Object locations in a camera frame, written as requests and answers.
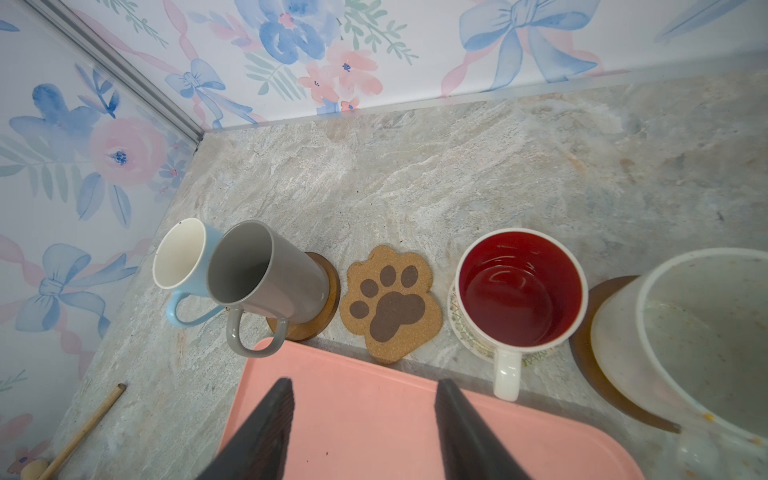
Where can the wooden stick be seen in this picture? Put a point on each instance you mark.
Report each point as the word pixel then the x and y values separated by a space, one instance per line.
pixel 41 469

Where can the multicolour embroidered round coaster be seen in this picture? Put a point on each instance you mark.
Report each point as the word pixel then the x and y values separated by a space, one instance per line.
pixel 469 340

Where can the grey mug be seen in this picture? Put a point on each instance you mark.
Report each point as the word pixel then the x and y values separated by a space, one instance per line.
pixel 254 269

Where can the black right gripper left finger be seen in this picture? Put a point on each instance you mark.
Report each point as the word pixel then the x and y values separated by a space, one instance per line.
pixel 258 449

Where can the red interior mug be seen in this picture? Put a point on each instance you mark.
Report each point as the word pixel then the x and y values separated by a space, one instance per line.
pixel 521 292

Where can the cork paw print coaster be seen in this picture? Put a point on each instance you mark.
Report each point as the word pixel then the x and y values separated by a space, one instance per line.
pixel 389 304

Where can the light blue mug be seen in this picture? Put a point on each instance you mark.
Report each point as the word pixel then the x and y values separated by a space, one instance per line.
pixel 180 265

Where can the plain round wooden coaster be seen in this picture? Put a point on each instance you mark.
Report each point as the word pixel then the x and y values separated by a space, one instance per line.
pixel 327 308

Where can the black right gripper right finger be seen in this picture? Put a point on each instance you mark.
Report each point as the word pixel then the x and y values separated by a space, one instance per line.
pixel 469 448

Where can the cream mug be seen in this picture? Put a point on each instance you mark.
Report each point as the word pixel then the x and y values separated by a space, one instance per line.
pixel 687 342

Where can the pink plastic tray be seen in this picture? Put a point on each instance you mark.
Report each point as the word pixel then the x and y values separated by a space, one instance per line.
pixel 357 420

